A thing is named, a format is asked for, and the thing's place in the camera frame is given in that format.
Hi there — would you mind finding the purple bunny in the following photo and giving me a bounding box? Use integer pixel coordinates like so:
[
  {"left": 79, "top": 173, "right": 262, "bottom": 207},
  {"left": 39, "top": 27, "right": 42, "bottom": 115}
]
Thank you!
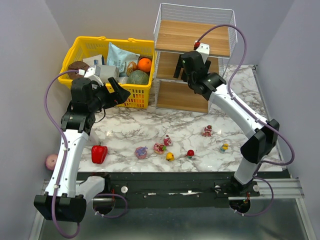
[{"left": 134, "top": 146, "right": 148, "bottom": 159}]

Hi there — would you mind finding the red cherry toy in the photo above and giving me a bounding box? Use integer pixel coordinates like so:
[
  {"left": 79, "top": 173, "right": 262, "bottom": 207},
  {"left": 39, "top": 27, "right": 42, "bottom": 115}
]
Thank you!
[{"left": 186, "top": 149, "right": 195, "bottom": 159}]

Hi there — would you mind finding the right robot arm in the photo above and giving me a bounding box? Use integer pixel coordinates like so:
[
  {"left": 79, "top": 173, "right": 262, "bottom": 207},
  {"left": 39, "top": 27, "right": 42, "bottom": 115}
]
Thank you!
[{"left": 176, "top": 51, "right": 280, "bottom": 192}]

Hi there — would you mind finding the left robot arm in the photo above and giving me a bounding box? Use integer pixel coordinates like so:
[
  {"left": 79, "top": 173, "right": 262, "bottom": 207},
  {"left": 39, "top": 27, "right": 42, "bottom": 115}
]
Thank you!
[{"left": 33, "top": 77, "right": 131, "bottom": 223}]

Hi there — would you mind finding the white can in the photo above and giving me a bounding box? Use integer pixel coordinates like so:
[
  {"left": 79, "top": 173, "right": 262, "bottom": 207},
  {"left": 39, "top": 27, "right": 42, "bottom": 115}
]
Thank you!
[{"left": 118, "top": 76, "right": 129, "bottom": 85}]

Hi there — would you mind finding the white paper roll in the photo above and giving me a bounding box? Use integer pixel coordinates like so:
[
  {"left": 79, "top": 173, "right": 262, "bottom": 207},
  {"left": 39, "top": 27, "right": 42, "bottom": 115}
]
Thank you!
[{"left": 97, "top": 65, "right": 120, "bottom": 84}]

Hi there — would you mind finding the green melon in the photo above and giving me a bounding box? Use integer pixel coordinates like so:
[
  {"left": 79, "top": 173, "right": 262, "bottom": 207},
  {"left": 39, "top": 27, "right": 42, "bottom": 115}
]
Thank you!
[{"left": 127, "top": 70, "right": 149, "bottom": 85}]

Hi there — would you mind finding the white plastic bottle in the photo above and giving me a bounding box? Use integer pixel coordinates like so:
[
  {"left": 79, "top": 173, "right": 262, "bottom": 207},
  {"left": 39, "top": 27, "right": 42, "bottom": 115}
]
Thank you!
[{"left": 88, "top": 129, "right": 100, "bottom": 146}]

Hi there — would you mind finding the white blue box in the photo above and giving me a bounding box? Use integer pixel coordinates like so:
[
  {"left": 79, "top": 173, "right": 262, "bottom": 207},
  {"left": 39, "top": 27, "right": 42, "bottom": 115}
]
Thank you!
[{"left": 82, "top": 54, "right": 105, "bottom": 67}]

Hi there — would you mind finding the brown onion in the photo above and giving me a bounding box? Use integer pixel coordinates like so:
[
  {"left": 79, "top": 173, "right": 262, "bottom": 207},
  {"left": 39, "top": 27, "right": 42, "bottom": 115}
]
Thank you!
[{"left": 126, "top": 61, "right": 138, "bottom": 76}]

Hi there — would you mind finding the blue snack bag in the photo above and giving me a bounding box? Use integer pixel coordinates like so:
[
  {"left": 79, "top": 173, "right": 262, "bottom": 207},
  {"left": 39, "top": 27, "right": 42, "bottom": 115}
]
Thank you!
[{"left": 106, "top": 42, "right": 140, "bottom": 77}]

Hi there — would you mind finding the brown chocolate donut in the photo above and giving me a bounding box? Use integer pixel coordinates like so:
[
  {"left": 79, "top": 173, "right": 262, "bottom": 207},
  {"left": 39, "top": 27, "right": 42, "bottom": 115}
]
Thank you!
[{"left": 67, "top": 61, "right": 89, "bottom": 80}]

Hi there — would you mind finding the orange fruit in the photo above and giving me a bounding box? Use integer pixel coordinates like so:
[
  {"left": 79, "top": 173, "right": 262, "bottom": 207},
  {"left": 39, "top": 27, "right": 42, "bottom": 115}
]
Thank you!
[{"left": 137, "top": 57, "right": 152, "bottom": 73}]

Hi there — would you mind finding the red bell pepper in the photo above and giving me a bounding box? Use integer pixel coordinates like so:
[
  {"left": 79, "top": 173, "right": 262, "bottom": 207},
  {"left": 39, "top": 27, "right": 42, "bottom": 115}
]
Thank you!
[{"left": 91, "top": 145, "right": 108, "bottom": 165}]

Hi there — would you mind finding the yellow plastic basket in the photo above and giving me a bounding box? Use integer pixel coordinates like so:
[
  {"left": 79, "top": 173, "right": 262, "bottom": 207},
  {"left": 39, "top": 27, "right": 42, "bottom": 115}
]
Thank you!
[{"left": 57, "top": 36, "right": 157, "bottom": 109}]

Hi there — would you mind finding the red white figure toy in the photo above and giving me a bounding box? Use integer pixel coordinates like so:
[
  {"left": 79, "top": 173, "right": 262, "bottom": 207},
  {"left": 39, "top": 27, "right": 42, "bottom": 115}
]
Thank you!
[{"left": 202, "top": 125, "right": 212, "bottom": 137}]

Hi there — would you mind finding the pink bear toy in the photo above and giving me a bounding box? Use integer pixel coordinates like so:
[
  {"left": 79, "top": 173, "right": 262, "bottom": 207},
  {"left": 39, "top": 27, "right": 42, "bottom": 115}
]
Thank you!
[{"left": 163, "top": 134, "right": 173, "bottom": 146}]

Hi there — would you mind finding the pink ball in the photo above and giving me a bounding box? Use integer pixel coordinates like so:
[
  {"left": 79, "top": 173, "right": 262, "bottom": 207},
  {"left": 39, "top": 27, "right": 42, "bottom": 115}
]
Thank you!
[{"left": 45, "top": 154, "right": 58, "bottom": 171}]

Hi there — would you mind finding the yellow blue duck toy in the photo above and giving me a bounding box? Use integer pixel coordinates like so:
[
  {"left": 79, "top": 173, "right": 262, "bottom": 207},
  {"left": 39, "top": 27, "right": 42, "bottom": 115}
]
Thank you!
[{"left": 220, "top": 143, "right": 229, "bottom": 153}]

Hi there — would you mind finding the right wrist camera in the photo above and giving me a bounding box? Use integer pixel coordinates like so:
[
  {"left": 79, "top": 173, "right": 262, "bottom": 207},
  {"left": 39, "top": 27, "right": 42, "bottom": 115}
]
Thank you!
[{"left": 194, "top": 42, "right": 210, "bottom": 63}]

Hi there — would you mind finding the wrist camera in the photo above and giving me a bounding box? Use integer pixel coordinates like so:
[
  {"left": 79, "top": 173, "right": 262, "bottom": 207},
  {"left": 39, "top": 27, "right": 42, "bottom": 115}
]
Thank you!
[
  {"left": 84, "top": 65, "right": 105, "bottom": 86},
  {"left": 194, "top": 42, "right": 210, "bottom": 63}
]

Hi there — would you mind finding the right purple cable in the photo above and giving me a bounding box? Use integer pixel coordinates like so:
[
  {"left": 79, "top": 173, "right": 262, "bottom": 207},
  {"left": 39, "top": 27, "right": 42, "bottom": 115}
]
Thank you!
[{"left": 197, "top": 23, "right": 295, "bottom": 217}]

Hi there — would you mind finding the purple cable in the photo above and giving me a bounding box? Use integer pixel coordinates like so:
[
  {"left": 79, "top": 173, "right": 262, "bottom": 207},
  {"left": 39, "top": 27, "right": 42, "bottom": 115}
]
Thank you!
[
  {"left": 197, "top": 23, "right": 295, "bottom": 217},
  {"left": 43, "top": 69, "right": 82, "bottom": 239}
]

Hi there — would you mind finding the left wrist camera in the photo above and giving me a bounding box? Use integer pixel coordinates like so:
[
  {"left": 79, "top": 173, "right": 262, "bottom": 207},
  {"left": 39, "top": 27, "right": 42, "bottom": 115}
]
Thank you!
[{"left": 84, "top": 65, "right": 105, "bottom": 86}]

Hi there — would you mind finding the white wire wooden shelf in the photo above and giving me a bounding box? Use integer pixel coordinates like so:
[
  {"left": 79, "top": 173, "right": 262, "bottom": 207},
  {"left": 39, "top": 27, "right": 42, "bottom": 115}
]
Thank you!
[{"left": 153, "top": 3, "right": 238, "bottom": 113}]

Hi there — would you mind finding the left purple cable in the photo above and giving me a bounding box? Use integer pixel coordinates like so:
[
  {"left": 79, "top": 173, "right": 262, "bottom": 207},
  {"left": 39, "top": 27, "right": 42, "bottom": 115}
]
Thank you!
[{"left": 43, "top": 69, "right": 82, "bottom": 239}]

